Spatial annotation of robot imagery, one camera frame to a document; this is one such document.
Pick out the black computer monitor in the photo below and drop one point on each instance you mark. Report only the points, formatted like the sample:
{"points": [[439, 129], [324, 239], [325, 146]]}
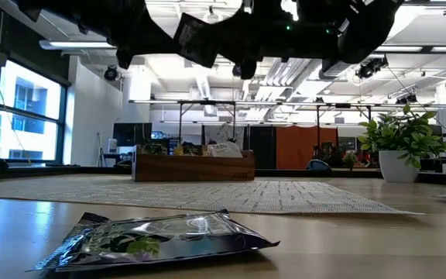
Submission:
{"points": [[132, 133]]}

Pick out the wooden tea organizer box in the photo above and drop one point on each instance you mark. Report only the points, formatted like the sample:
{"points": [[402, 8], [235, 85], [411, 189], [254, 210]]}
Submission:
{"points": [[192, 170]]}

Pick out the white orange Tazo tea packet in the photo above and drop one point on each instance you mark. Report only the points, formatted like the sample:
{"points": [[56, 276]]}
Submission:
{"points": [[225, 149]]}

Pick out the black ceiling spotlight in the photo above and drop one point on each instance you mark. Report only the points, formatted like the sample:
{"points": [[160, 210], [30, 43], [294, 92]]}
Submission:
{"points": [[236, 70], [110, 73]]}

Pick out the black ceiling camera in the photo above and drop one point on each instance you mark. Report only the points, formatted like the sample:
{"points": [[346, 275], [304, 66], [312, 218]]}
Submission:
{"points": [[370, 66]]}

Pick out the small green plant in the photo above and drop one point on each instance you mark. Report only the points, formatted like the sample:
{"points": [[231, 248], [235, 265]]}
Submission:
{"points": [[348, 159]]}

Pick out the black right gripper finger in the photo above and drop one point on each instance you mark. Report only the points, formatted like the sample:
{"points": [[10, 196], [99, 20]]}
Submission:
{"points": [[234, 42]]}

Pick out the orange room divider panel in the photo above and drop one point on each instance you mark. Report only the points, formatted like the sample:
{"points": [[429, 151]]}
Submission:
{"points": [[306, 147]]}

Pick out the silver green snack packet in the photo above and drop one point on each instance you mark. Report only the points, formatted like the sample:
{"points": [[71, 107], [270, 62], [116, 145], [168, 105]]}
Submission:
{"points": [[149, 242]]}

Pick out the grey woven placemat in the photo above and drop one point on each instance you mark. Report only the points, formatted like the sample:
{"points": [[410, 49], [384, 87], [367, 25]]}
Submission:
{"points": [[192, 195]]}

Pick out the green plant in white pot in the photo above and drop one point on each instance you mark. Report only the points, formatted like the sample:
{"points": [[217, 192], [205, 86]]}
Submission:
{"points": [[397, 166]]}

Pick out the long ceiling light strip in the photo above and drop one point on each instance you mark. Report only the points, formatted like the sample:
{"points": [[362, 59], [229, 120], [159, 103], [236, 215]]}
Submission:
{"points": [[76, 44], [440, 49]]}

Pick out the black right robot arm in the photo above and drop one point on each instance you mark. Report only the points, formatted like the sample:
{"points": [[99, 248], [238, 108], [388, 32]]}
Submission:
{"points": [[366, 27]]}

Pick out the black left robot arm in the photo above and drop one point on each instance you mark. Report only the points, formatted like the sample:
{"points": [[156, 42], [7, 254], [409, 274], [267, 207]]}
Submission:
{"points": [[52, 9]]}

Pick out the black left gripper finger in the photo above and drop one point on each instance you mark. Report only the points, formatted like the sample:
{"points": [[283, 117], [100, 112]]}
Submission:
{"points": [[161, 40]]}

